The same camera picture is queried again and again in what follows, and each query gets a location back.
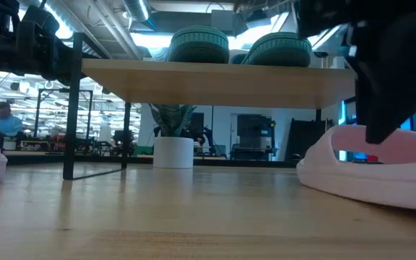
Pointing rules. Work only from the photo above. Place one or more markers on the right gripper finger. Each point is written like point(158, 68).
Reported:
point(385, 115)

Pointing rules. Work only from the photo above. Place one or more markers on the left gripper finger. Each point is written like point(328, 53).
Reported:
point(66, 66)

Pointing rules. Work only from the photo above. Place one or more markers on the green rubber slide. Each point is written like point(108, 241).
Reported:
point(280, 54)
point(197, 50)

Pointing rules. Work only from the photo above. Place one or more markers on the person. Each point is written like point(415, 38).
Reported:
point(7, 124)

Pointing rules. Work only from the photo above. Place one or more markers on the black upright panel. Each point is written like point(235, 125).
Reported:
point(303, 137)

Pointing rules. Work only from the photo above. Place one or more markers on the white box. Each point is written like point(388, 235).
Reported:
point(9, 144)

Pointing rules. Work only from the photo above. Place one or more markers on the black machine cabinet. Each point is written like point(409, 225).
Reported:
point(253, 126)

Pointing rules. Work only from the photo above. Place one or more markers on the artificial plant in white pot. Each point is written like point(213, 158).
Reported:
point(173, 153)

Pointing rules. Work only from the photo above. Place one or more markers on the small black monitor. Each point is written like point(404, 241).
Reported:
point(197, 117)

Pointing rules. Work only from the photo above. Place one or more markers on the black metal frame rig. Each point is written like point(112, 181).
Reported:
point(90, 115)

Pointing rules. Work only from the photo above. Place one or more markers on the silver ventilation duct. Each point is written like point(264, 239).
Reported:
point(137, 9)

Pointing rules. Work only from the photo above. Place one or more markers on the wooden shelf with black frame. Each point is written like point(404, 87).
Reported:
point(211, 83)

